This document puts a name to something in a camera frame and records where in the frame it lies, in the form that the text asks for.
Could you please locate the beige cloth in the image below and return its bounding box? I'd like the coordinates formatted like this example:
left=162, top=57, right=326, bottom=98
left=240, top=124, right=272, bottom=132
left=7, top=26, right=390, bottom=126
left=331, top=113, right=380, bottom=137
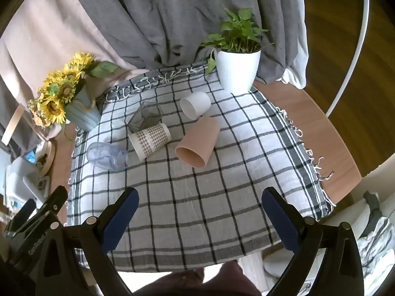
left=0, top=0, right=145, bottom=130

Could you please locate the black white checkered cloth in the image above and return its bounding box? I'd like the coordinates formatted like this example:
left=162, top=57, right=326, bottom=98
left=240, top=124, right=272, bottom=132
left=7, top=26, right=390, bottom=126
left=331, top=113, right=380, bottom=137
left=66, top=63, right=337, bottom=273

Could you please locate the dark grey object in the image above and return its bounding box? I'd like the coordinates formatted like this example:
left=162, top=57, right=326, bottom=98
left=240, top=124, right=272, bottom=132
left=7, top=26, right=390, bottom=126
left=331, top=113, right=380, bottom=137
left=362, top=190, right=384, bottom=238

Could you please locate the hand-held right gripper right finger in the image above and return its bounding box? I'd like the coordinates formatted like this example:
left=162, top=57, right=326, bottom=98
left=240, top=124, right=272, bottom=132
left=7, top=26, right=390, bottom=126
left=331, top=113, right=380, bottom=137
left=262, top=187, right=365, bottom=296

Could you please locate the white curtain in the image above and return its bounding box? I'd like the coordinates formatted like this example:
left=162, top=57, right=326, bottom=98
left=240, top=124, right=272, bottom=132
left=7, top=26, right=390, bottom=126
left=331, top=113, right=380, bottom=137
left=279, top=0, right=310, bottom=89

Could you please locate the clear plastic cup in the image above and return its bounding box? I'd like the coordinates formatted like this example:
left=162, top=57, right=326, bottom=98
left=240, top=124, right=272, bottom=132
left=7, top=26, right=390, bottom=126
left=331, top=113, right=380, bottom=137
left=86, top=142, right=129, bottom=171

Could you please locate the round wooden tray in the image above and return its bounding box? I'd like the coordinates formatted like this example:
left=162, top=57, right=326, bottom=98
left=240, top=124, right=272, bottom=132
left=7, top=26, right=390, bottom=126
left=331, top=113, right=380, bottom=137
left=35, top=140, right=57, bottom=176

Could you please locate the green plant in white pot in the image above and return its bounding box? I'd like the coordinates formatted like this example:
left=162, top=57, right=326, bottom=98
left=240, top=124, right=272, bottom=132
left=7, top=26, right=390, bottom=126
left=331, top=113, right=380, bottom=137
left=199, top=4, right=276, bottom=95

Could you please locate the white plastic box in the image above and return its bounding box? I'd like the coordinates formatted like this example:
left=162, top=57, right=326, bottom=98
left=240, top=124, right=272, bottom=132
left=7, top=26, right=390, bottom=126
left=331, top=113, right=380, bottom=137
left=4, top=157, right=50, bottom=198

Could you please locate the wooden stick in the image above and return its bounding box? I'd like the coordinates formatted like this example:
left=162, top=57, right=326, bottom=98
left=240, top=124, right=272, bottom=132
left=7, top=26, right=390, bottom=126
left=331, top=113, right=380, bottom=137
left=1, top=104, right=25, bottom=145

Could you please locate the beige cup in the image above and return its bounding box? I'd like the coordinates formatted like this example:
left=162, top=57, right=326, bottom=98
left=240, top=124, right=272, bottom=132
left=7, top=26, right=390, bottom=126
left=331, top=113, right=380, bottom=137
left=175, top=116, right=220, bottom=168

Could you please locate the white curved pole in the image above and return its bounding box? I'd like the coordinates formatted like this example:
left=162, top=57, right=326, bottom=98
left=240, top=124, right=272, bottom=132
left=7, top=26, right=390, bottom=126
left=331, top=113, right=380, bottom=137
left=325, top=0, right=371, bottom=118

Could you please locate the white cup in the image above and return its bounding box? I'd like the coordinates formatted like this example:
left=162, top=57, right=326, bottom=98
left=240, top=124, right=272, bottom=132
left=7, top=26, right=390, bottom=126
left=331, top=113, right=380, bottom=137
left=180, top=92, right=212, bottom=121

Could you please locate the sunflower bouquet in blue pot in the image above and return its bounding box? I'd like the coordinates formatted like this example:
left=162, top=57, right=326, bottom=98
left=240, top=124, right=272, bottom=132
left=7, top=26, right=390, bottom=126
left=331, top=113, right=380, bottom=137
left=28, top=52, right=121, bottom=142

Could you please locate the grey glass cup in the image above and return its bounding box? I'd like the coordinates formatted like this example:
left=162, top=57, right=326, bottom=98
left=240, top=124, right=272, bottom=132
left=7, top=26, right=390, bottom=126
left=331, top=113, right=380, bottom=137
left=127, top=101, right=163, bottom=134

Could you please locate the grey curtain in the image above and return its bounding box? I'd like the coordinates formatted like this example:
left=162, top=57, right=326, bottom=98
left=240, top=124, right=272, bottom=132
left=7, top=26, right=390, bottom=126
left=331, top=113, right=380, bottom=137
left=62, top=0, right=306, bottom=84

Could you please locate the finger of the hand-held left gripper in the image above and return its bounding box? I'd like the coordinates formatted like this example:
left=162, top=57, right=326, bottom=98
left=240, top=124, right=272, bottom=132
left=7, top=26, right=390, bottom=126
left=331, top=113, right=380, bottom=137
left=9, top=186, right=69, bottom=247
left=5, top=199, right=37, bottom=233

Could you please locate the patterned paper cup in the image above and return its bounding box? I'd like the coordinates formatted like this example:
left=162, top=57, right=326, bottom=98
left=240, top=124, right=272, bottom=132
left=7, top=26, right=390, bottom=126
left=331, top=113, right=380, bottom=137
left=128, top=123, right=171, bottom=162

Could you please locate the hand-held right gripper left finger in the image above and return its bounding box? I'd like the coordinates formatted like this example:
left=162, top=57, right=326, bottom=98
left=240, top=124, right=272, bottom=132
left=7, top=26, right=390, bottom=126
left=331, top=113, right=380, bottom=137
left=21, top=187, right=140, bottom=296

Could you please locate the grey striped cloth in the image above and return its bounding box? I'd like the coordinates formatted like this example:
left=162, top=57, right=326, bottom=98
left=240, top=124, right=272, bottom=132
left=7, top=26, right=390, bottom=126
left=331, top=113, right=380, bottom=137
left=355, top=213, right=395, bottom=284

